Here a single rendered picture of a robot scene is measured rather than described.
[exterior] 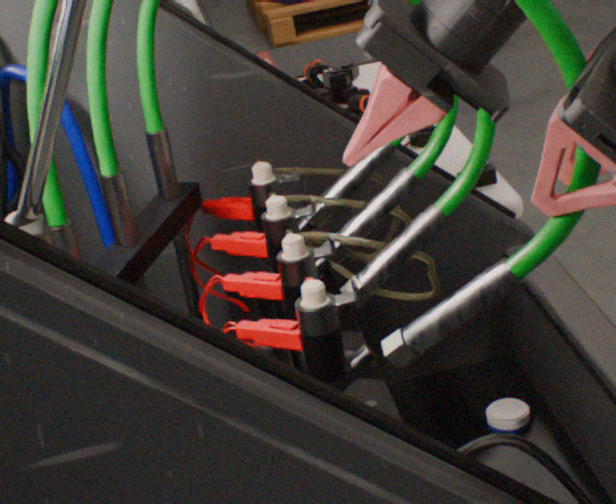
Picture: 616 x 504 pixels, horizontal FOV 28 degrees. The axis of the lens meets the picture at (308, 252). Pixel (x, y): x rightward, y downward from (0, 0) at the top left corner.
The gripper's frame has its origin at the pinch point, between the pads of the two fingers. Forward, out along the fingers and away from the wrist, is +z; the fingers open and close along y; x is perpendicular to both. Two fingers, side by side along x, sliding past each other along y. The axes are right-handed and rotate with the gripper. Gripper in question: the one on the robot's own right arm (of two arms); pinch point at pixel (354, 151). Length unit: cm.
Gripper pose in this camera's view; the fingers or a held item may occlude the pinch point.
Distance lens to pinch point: 81.0
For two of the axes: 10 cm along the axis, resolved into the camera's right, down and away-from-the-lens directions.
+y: -8.0, -5.7, -1.9
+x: -0.9, 4.3, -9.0
